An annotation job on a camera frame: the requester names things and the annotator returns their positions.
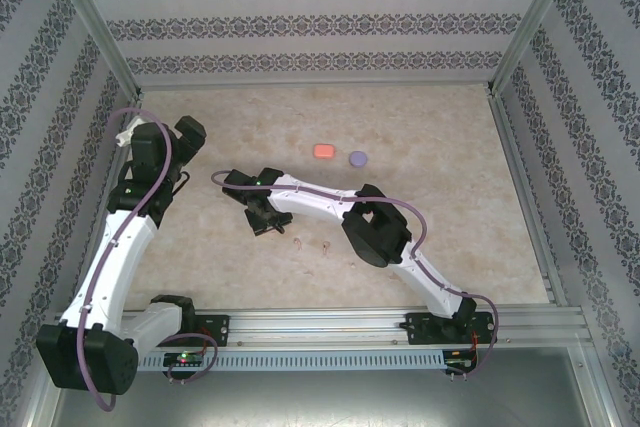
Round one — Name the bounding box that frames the circuit board with green light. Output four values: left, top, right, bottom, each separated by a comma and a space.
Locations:
163, 352, 206, 367

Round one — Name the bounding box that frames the grey metal sheet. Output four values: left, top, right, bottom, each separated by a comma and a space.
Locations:
49, 370, 609, 427

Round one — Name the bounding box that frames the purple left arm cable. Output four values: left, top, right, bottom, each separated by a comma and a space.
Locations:
77, 107, 219, 412

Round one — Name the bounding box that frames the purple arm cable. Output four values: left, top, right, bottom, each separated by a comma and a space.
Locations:
210, 169, 500, 378
77, 107, 219, 412

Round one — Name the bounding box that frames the aluminium table side rail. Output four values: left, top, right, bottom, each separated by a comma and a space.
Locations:
69, 94, 146, 311
487, 91, 571, 308

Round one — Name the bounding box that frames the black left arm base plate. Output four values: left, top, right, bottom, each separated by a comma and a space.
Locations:
182, 314, 232, 348

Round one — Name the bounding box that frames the grey slotted cable duct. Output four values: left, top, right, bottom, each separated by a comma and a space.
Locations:
134, 349, 447, 372

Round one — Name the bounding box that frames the aluminium frame post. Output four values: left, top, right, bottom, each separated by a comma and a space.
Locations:
484, 0, 586, 98
52, 0, 146, 101

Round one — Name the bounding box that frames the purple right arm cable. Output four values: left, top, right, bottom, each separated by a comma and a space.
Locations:
210, 169, 500, 378

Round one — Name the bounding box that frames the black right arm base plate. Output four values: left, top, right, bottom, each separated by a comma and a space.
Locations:
407, 311, 495, 347

